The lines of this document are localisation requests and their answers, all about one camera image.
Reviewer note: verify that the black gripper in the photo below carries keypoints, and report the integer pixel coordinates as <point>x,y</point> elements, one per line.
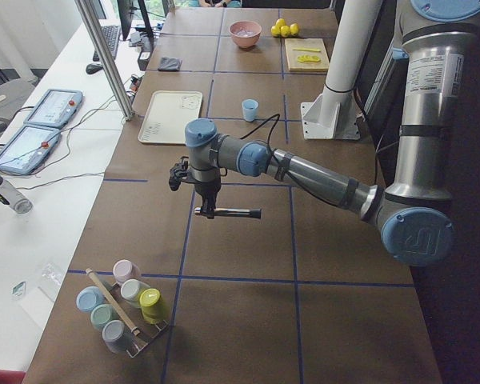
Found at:
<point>206,189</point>

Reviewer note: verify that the steel muddler black tip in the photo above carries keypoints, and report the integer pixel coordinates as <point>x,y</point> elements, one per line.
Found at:
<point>229,212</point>

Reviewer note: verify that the pink cup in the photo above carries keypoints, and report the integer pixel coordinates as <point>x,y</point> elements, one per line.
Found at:
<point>124,270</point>

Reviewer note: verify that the white cup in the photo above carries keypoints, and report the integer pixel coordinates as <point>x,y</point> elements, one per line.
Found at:
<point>131,291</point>

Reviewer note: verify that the light blue cup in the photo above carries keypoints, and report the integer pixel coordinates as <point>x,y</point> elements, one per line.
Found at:
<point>249,109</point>

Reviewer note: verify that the yellow-green cup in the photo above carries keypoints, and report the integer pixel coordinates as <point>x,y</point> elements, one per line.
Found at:
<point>153,307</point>

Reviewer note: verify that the metal cup rack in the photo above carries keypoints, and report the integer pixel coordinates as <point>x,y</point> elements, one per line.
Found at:
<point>142,333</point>

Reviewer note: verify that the blue cup on rack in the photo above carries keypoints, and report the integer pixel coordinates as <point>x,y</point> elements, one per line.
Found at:
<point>89,298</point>

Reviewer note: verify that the mint green cup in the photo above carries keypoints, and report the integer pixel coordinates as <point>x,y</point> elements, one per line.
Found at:
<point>101,315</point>

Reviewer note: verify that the grey cup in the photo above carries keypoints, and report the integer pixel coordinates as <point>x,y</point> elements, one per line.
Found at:
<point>116,336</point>

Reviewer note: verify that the pink bowl of ice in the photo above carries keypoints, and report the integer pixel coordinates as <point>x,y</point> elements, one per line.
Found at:
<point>245,34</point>

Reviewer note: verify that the cream bear tray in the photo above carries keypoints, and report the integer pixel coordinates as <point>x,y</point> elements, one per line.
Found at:
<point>167,116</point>

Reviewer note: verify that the grey folded cloth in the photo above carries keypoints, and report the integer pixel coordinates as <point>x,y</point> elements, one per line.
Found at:
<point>168,64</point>

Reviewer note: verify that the lemon slices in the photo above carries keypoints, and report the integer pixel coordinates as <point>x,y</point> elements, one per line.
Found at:
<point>305,58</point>

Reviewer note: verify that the teach pendant tablet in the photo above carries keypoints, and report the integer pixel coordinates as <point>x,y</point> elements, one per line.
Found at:
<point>55,108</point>
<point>28,149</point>

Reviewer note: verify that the black computer mouse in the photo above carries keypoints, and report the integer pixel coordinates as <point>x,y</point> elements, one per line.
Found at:
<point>93,68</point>

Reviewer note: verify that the wooden cutting board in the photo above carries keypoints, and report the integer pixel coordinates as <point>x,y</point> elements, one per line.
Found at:
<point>291,55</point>

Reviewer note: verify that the yellow plastic knife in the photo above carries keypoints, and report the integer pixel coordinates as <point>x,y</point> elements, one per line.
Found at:
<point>307,49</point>

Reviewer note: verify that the yellow lemon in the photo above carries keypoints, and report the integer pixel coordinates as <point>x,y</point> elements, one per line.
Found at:
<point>275,31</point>
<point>285,31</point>
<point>280,22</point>
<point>294,29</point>

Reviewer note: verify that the black keyboard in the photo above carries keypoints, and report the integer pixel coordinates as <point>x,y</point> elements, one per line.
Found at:
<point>111,34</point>

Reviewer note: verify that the clear water bottle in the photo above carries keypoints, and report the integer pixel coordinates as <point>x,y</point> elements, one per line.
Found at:
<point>13,198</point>

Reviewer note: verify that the black monitor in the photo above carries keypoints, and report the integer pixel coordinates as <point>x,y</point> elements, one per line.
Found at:
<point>126,10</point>

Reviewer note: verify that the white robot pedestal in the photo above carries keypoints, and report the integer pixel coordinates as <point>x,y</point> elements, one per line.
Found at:
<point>332,115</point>

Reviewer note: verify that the aluminium frame post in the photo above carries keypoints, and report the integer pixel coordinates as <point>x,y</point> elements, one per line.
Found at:
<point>94,29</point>

